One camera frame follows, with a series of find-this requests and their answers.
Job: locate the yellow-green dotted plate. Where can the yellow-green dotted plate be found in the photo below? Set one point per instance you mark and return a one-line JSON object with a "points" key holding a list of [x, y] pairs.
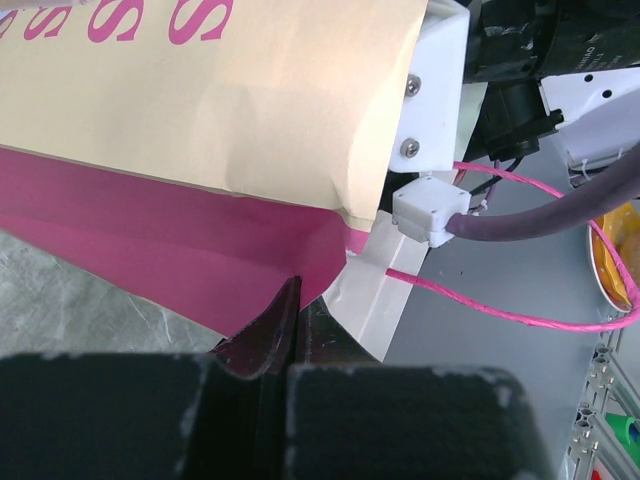
{"points": [[621, 227]]}

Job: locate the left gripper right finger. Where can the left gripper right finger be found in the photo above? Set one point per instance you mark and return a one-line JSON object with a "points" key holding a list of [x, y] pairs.
{"points": [[319, 339]]}

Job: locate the pink paper gift bag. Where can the pink paper gift bag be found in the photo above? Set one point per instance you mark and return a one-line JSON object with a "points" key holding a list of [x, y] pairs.
{"points": [[199, 154]]}

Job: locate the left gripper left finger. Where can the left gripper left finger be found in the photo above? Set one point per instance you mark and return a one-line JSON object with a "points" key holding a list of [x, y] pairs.
{"points": [[266, 340]]}

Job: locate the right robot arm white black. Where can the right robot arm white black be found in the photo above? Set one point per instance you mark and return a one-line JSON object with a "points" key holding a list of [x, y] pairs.
{"points": [[475, 82]]}

